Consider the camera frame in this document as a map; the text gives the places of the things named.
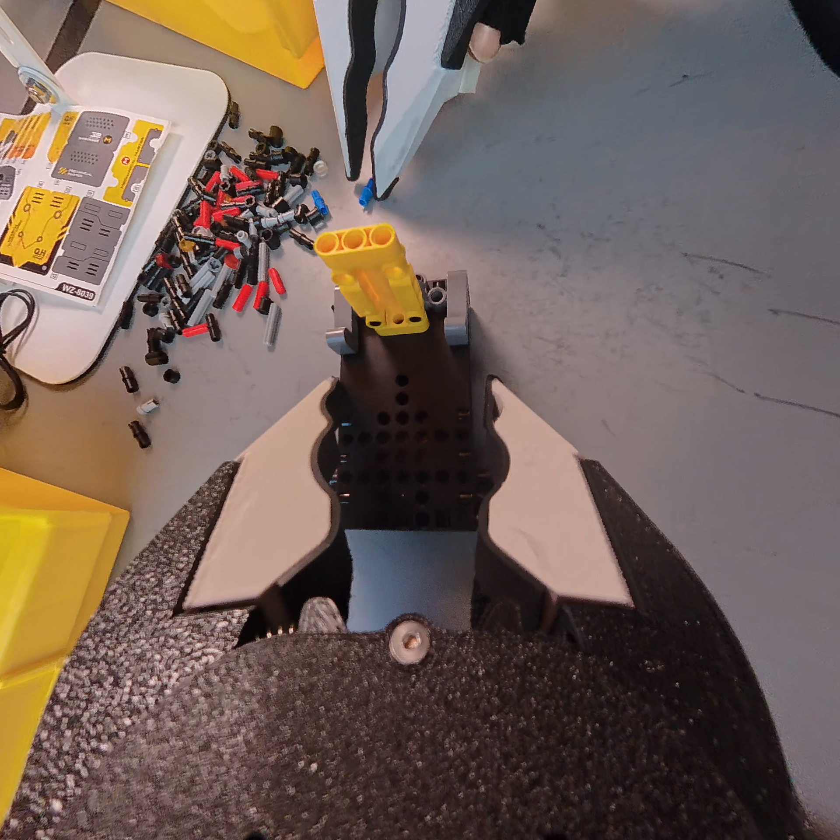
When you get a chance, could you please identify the sticker sheet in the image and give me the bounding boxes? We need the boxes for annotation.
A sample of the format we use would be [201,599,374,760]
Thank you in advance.
[0,105,172,303]

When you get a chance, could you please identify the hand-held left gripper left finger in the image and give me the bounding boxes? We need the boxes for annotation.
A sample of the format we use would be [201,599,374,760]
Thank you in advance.
[182,378,349,615]

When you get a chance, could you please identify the white stand base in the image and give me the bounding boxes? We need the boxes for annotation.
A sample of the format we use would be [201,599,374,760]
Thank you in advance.
[0,53,231,385]

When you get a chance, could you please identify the black cable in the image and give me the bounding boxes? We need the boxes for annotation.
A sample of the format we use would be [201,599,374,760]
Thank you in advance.
[0,289,38,414]

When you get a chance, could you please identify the black lego model yellow beam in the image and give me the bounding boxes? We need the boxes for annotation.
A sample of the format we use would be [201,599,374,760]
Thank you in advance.
[326,224,493,532]

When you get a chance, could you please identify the yellow storage bin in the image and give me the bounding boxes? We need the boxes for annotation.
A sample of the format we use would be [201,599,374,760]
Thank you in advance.
[105,0,325,89]
[0,466,132,815]

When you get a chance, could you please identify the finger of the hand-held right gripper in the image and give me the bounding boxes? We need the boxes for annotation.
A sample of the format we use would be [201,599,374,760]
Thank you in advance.
[313,0,378,179]
[368,0,477,182]

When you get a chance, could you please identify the person's right hand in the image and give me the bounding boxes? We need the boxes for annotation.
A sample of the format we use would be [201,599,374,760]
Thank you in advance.
[443,0,539,67]

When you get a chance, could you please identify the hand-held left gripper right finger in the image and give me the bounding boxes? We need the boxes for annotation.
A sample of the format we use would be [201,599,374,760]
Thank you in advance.
[476,376,636,631]

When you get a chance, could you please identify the pile of loose lego pieces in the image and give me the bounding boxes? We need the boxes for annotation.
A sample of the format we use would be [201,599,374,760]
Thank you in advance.
[116,99,336,450]

